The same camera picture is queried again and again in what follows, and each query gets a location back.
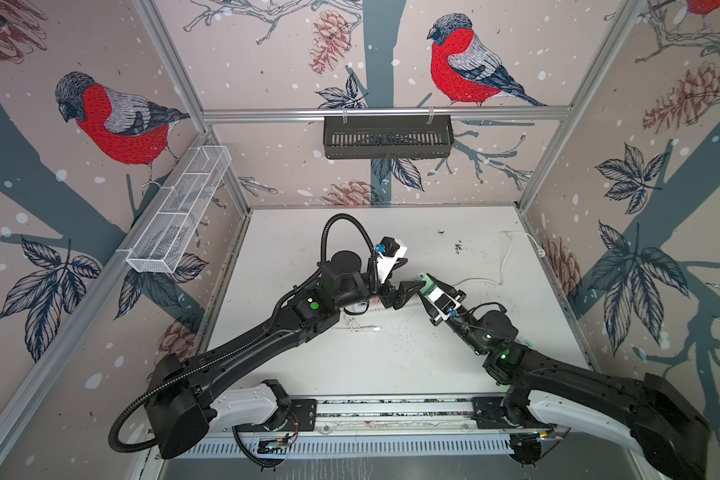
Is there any green plug adapter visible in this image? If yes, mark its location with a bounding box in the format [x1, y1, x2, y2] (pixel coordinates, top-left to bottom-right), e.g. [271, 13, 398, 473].
[417, 273, 434, 289]

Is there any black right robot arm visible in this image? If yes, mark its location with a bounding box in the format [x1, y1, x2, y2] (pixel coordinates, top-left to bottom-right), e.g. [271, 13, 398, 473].
[418, 273, 710, 479]

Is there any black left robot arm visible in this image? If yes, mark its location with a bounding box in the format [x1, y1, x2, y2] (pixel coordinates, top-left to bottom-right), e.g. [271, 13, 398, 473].
[108, 213, 424, 459]

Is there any white mesh shelf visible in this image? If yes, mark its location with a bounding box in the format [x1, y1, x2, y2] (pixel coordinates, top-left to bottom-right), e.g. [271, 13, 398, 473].
[126, 145, 231, 274]

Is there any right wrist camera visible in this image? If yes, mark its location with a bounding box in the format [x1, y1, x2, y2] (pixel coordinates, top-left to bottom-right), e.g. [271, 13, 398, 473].
[419, 286, 466, 326]

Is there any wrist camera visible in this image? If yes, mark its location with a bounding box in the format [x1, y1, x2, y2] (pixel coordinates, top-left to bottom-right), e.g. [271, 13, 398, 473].
[419, 286, 466, 326]
[375, 236, 407, 283]

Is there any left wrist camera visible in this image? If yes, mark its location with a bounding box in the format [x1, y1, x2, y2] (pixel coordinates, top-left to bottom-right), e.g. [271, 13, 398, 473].
[375, 236, 407, 283]

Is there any white cube cable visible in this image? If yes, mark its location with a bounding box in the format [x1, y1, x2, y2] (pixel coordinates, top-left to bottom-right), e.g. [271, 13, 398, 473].
[335, 314, 382, 334]

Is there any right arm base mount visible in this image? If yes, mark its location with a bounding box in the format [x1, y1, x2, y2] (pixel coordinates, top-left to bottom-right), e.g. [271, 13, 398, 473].
[471, 386, 552, 430]

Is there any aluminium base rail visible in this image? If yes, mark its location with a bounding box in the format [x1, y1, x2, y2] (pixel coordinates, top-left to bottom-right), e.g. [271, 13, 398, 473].
[131, 392, 655, 460]

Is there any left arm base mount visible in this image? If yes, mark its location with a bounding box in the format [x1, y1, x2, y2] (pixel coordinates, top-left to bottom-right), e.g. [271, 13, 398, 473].
[236, 379, 317, 433]

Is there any black wire basket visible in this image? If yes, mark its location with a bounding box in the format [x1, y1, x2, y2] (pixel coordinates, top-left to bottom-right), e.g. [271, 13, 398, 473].
[323, 115, 454, 160]

